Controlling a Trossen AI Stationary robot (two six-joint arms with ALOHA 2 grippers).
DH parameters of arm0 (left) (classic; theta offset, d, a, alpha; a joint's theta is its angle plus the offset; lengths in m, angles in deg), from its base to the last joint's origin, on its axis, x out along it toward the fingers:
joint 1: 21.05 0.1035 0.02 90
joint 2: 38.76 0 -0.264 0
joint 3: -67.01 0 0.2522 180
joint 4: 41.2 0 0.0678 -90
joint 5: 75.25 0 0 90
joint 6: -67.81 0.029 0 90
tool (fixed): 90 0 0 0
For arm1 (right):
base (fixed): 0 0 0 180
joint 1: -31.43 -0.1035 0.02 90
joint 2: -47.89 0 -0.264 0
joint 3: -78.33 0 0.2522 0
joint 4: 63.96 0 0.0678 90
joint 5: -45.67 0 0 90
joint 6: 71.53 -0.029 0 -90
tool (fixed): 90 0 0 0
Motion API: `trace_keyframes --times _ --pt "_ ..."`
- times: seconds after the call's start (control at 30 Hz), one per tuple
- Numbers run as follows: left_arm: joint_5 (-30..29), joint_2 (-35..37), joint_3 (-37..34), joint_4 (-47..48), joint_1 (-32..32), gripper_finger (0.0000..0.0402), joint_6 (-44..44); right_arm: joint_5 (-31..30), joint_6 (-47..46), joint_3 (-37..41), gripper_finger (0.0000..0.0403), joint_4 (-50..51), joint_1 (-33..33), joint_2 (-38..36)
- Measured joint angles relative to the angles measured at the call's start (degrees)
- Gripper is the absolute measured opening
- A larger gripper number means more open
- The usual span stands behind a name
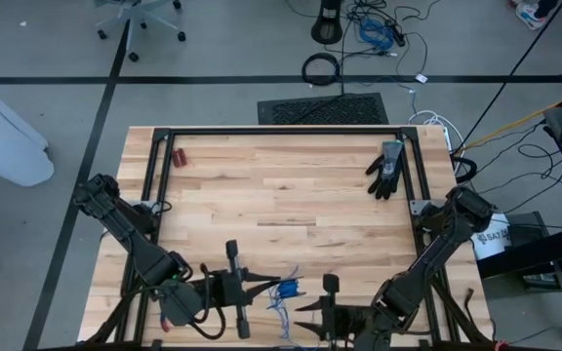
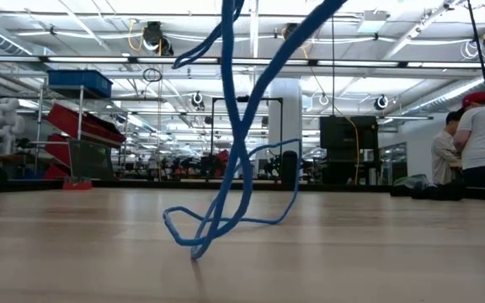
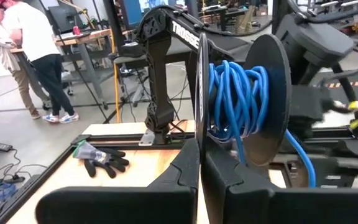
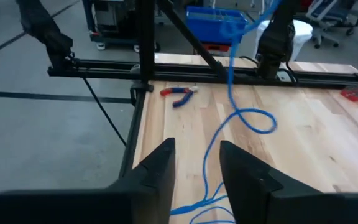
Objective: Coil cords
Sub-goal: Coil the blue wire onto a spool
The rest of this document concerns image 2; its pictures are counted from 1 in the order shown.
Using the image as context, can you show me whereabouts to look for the black monitor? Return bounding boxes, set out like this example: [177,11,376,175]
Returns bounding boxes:
[318,115,381,163]

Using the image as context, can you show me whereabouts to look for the blue cord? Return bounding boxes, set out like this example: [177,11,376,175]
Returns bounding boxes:
[162,0,485,277]

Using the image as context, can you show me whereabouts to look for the white building column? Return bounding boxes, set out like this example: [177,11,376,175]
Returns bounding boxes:
[267,77,304,176]

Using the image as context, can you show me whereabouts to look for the blue plastic tote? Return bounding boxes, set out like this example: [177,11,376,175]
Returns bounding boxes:
[47,69,114,98]

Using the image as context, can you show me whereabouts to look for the black aluminium table frame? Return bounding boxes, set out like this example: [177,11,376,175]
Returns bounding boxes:
[0,178,485,202]

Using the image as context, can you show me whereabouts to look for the metal shelf rack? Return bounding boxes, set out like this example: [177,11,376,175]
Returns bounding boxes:
[33,83,130,181]

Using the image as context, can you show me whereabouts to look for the small red box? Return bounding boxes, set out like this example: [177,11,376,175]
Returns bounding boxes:
[61,176,93,191]

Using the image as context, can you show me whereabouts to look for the thin vertical pole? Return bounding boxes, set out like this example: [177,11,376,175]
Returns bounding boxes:
[330,6,336,117]

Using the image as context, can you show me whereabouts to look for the yellow reel cable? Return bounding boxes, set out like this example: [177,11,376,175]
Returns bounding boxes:
[281,28,360,180]

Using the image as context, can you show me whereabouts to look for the black camera gantry frame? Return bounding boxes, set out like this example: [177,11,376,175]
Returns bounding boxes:
[211,96,285,178]

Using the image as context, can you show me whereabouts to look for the red plastic bin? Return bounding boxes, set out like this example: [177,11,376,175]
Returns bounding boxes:
[42,163,67,181]
[43,133,70,166]
[45,103,126,148]

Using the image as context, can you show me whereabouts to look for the black hanging cable loop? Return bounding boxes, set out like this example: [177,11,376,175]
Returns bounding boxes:
[141,66,164,83]

